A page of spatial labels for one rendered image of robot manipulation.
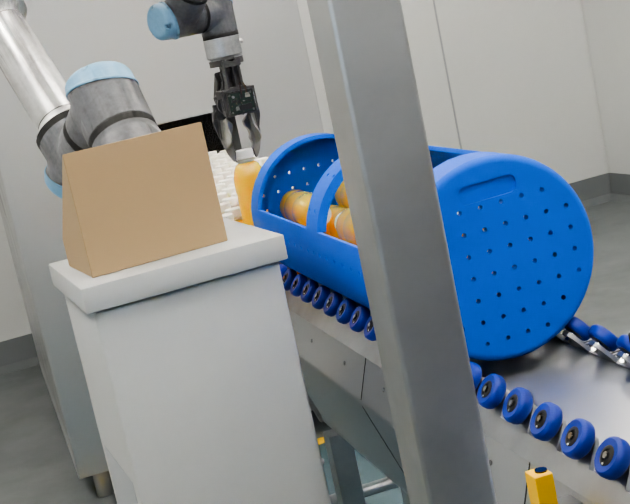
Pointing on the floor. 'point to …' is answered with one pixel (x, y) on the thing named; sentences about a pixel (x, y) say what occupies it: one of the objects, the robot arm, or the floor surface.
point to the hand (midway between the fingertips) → (243, 153)
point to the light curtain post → (402, 248)
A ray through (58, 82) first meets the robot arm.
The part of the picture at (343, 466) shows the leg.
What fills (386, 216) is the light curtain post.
